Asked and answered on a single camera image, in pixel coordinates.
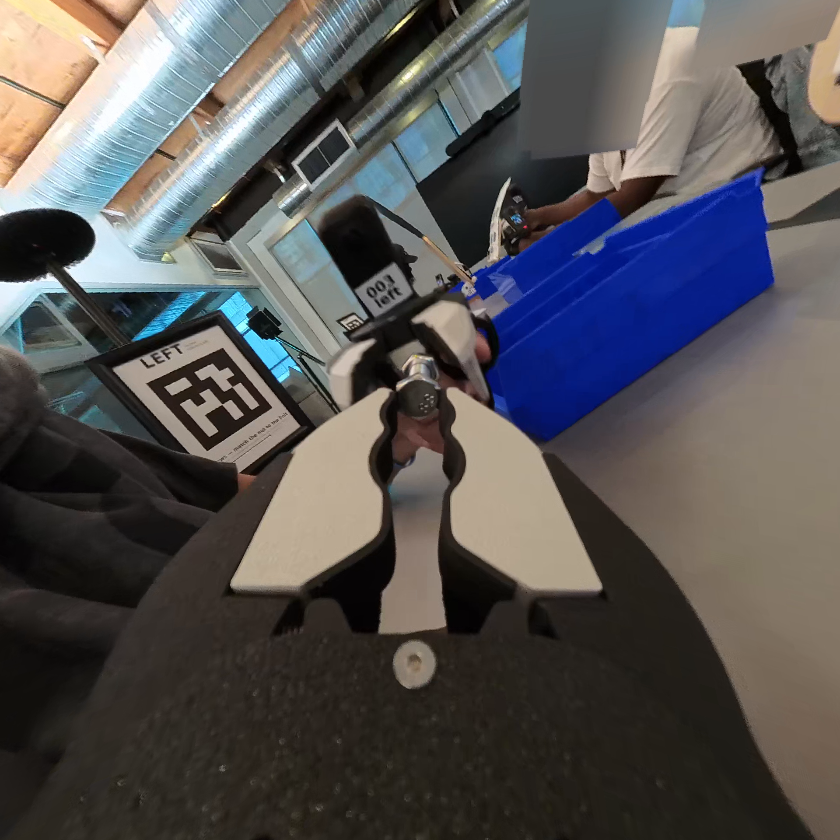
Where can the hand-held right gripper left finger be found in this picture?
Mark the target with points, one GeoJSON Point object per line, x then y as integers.
{"type": "Point", "coordinates": [321, 512]}

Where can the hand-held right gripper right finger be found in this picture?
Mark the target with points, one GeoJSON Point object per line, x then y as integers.
{"type": "Point", "coordinates": [518, 512]}

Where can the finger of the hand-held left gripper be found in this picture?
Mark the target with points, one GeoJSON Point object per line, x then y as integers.
{"type": "Point", "coordinates": [354, 374]}
{"type": "Point", "coordinates": [453, 334]}

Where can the short thick steel bolt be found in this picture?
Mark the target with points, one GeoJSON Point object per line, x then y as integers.
{"type": "Point", "coordinates": [418, 401]}

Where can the blue plastic bin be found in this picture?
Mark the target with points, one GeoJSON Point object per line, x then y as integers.
{"type": "Point", "coordinates": [571, 236]}
{"type": "Point", "coordinates": [623, 341]}

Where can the person's left hand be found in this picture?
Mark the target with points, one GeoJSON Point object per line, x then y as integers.
{"type": "Point", "coordinates": [420, 434]}

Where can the small marker sign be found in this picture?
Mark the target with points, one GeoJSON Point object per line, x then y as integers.
{"type": "Point", "coordinates": [351, 321]}

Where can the document stand with black board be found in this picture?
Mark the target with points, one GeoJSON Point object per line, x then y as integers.
{"type": "Point", "coordinates": [446, 259]}

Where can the white air vent grille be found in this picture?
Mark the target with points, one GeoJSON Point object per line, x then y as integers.
{"type": "Point", "coordinates": [325, 154]}

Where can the black display screen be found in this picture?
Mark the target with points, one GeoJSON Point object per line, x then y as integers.
{"type": "Point", "coordinates": [459, 210]}

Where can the white sheet with yellow mark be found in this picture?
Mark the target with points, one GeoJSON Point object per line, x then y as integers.
{"type": "Point", "coordinates": [500, 216]}

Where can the framed marker sign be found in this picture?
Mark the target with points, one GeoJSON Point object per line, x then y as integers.
{"type": "Point", "coordinates": [216, 394]}

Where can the black video bar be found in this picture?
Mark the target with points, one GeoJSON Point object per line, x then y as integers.
{"type": "Point", "coordinates": [479, 131]}

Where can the black round disc on pole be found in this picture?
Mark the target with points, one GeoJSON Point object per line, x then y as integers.
{"type": "Point", "coordinates": [39, 243]}

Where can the hanging denim jacket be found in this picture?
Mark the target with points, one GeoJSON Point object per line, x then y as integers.
{"type": "Point", "coordinates": [800, 131]}

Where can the large silver air duct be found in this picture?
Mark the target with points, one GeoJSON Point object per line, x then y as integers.
{"type": "Point", "coordinates": [131, 98]}

